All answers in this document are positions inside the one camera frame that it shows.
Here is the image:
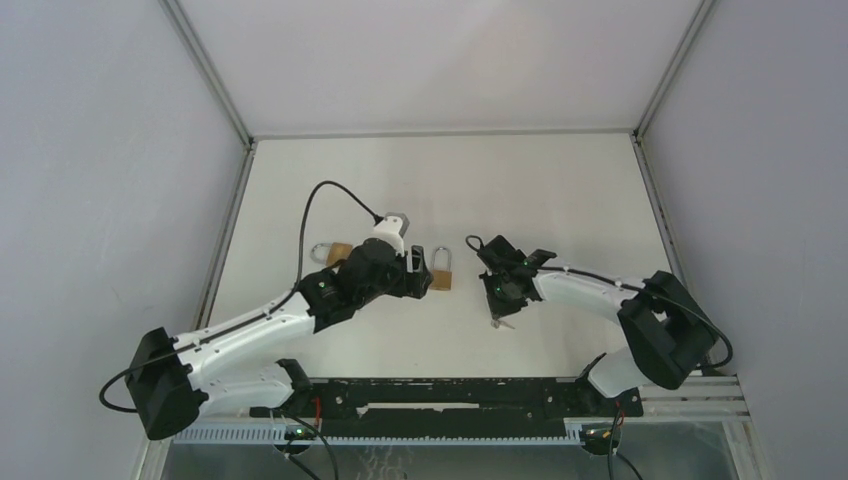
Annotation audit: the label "silver key bunch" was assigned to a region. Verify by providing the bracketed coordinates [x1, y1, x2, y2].
[491, 320, 515, 330]

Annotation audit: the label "long shackle brass padlock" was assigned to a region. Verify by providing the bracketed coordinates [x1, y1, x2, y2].
[430, 246, 453, 291]

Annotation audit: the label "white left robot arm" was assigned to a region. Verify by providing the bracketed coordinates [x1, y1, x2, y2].
[125, 238, 433, 440]

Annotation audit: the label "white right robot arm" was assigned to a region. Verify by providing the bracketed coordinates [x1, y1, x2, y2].
[466, 235, 729, 416]

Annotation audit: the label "short shackle brass padlock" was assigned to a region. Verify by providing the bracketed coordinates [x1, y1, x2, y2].
[309, 242, 353, 267]

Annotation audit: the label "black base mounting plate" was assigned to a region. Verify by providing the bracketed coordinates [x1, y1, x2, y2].
[249, 377, 643, 434]

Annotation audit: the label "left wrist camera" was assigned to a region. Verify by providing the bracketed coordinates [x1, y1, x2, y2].
[370, 212, 410, 256]

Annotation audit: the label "black right camera cable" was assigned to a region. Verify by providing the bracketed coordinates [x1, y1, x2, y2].
[464, 235, 735, 370]

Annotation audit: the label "black camera cable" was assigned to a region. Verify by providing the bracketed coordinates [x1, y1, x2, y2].
[464, 235, 735, 370]
[99, 180, 386, 414]

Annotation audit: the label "black left camera cable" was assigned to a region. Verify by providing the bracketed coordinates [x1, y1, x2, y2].
[99, 180, 386, 414]

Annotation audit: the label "white slotted cable duct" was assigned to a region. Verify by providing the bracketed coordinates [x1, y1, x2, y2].
[172, 423, 584, 446]

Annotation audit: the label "aluminium frame rails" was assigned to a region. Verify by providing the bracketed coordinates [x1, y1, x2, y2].
[635, 376, 751, 424]

